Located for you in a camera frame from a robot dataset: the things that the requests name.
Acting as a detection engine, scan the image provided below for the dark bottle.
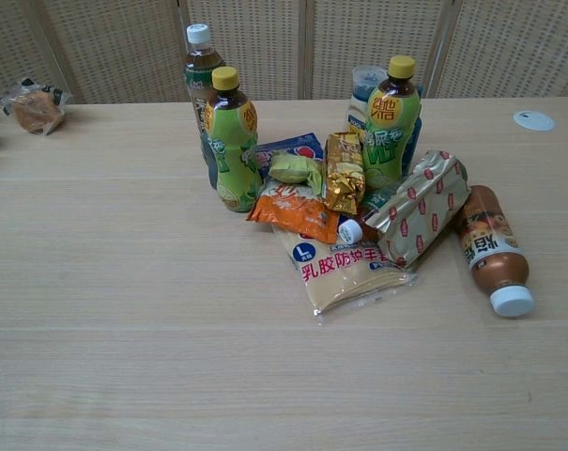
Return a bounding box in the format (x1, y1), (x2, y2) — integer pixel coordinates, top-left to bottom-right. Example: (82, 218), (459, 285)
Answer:
(184, 23), (227, 190)

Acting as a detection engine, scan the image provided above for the brown milk tea bottle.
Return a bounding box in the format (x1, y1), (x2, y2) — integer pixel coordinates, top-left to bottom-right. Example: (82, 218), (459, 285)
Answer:
(456, 184), (536, 319)

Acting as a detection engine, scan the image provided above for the orange snack packet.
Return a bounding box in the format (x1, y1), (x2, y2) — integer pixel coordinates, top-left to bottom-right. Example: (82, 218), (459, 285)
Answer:
(246, 180), (341, 245)

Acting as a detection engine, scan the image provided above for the green wrapped candy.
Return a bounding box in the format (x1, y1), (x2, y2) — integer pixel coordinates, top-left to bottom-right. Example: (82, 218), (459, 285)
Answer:
(268, 152), (325, 195)

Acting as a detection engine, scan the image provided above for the lying bottle white cap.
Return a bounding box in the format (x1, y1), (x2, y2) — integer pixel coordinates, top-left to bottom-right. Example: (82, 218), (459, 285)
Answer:
(337, 181), (403, 245)

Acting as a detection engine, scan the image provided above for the blue snack packet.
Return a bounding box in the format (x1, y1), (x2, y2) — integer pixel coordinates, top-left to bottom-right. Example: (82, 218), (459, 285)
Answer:
(255, 132), (327, 179)

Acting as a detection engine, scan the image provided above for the gold foil snack packet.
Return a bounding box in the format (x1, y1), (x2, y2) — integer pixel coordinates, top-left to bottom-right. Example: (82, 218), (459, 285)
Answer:
(321, 131), (366, 216)

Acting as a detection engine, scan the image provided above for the latex gloves clear pack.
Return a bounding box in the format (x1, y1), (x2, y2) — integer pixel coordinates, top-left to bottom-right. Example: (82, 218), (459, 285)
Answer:
(270, 224), (419, 329)

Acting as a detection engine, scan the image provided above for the beige red patterned packet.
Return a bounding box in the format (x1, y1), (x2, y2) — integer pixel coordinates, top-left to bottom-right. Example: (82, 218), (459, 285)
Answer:
(361, 149), (472, 271)

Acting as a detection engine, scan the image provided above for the perforated folding screen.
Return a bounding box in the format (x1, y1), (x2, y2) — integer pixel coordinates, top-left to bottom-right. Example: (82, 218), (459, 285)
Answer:
(0, 0), (568, 109)

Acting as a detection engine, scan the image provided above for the wrapped bread clear bag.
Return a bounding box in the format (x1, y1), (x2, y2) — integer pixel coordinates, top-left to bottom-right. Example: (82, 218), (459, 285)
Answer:
(0, 77), (74, 137)

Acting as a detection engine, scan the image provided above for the white table cable grommet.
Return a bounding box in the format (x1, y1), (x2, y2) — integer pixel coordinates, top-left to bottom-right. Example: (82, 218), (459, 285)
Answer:
(513, 110), (557, 132)

